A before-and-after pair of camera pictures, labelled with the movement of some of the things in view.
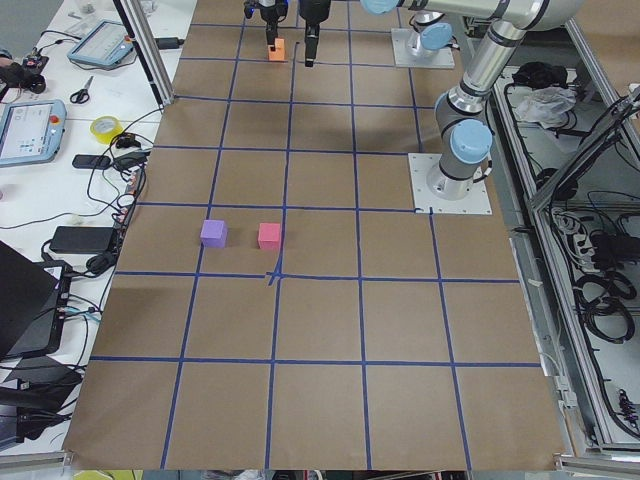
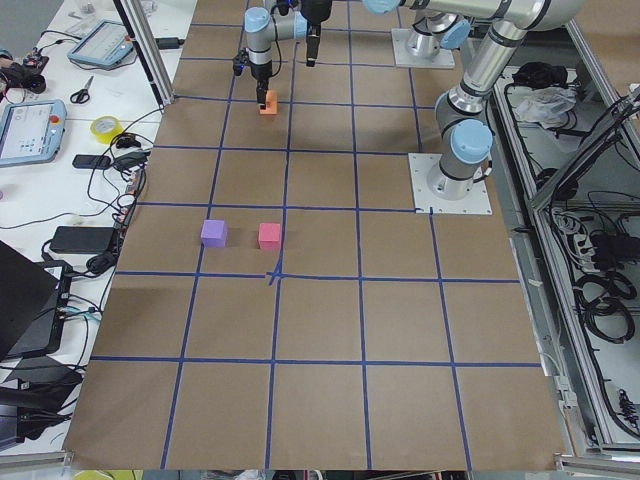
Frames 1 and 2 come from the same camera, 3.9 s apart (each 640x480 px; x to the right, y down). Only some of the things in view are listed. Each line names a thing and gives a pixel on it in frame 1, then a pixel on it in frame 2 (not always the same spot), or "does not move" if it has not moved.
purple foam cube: x=214 y=234 does not move
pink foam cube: x=269 y=236 does not move
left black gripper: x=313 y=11 does not move
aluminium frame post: x=139 y=28 does not move
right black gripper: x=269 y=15 → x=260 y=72
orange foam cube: x=279 y=53 → x=271 y=103
